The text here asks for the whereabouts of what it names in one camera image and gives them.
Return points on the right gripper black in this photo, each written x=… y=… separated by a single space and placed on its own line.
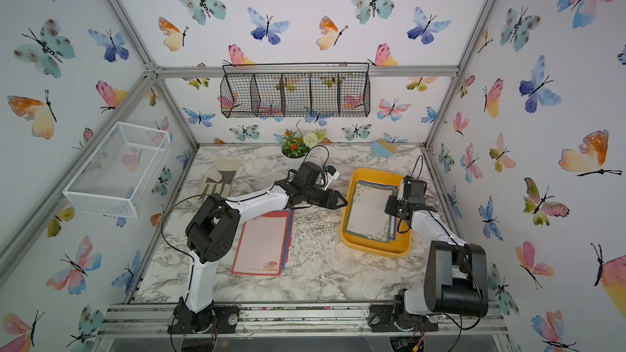
x=390 y=204

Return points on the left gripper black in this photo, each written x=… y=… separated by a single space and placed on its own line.
x=331 y=204

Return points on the red pink stationery paper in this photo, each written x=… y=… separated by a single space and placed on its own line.
x=280 y=226
x=256 y=255

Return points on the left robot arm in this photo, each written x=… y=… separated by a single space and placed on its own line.
x=211 y=233

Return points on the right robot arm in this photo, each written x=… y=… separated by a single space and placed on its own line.
x=455 y=282

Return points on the yellow storage tray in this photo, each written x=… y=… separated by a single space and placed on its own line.
x=365 y=225

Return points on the blue dustpan brush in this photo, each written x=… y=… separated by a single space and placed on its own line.
x=380 y=148

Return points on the potted flower plant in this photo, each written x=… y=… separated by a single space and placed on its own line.
x=296 y=143

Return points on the beige work glove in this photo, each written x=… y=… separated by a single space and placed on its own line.
x=219 y=178

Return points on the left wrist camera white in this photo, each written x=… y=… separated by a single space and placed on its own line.
x=330 y=174

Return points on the black wire wall basket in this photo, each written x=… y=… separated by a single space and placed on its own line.
x=296 y=90

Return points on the white mesh wall basket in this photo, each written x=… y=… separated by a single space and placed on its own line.
x=113 y=179

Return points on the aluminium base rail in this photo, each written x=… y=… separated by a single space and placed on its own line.
x=265 y=319

